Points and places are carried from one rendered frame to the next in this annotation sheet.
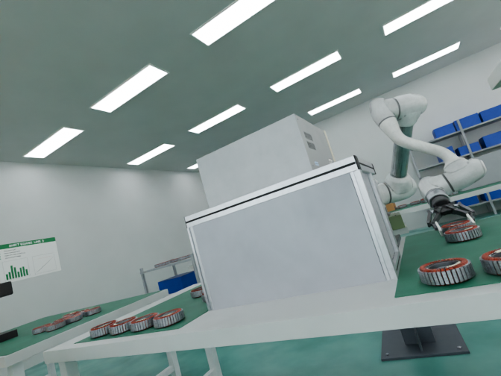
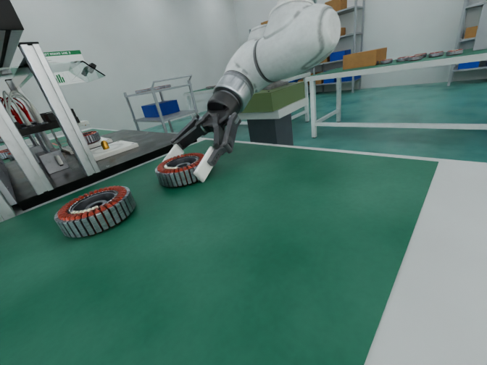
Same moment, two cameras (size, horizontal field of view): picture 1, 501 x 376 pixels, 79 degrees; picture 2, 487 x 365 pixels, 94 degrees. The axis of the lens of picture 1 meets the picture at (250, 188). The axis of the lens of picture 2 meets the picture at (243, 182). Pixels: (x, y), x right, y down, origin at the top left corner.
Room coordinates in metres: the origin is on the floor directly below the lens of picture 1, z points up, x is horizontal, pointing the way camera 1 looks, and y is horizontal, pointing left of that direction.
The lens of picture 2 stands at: (0.89, -1.03, 0.93)
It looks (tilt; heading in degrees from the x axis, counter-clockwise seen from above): 26 degrees down; 20
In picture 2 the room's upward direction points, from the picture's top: 11 degrees counter-clockwise
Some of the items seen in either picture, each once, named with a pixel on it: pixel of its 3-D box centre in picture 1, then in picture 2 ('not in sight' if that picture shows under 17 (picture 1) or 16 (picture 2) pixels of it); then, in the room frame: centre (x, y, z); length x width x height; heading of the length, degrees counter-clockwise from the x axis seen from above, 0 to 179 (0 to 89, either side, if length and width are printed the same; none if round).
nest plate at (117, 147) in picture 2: not in sight; (107, 150); (1.46, -0.37, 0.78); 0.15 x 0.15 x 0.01; 63
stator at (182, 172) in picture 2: (456, 227); (183, 169); (1.28, -0.76, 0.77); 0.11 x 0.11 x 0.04
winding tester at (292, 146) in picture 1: (271, 167); not in sight; (1.24, -0.11, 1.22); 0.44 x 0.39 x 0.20; 63
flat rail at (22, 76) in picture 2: not in sight; (21, 77); (1.43, -0.22, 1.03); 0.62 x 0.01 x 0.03; 63
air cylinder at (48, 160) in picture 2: not in sight; (52, 160); (1.33, -0.31, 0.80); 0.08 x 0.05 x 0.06; 63
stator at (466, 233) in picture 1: (462, 233); (98, 208); (1.13, -0.68, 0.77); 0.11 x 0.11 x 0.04
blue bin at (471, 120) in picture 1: (466, 123); not in sight; (6.28, -4.69, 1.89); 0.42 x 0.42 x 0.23; 61
